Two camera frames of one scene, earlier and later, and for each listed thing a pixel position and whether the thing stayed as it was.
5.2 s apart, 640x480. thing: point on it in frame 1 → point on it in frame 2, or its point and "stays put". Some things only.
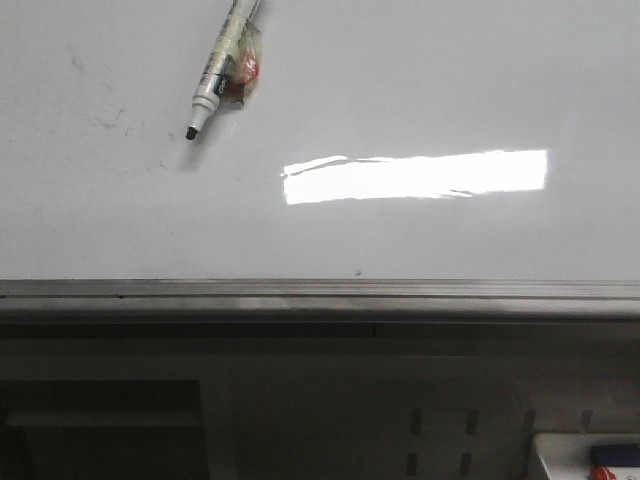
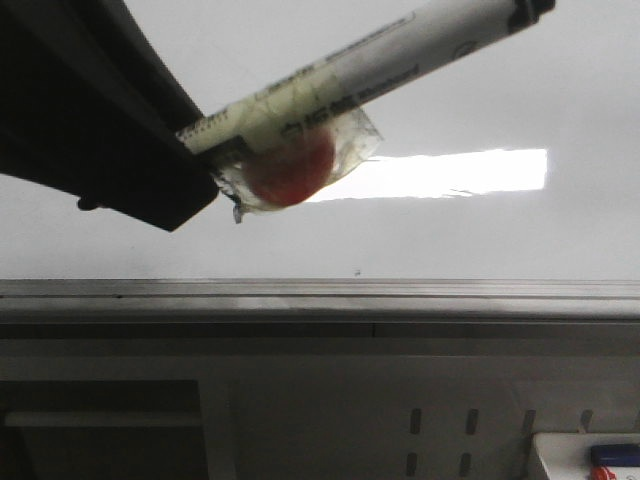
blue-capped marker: (615, 455) stays put
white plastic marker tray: (567, 456) stays put
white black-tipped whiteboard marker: (234, 62) → (363, 77)
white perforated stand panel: (406, 416) stays put
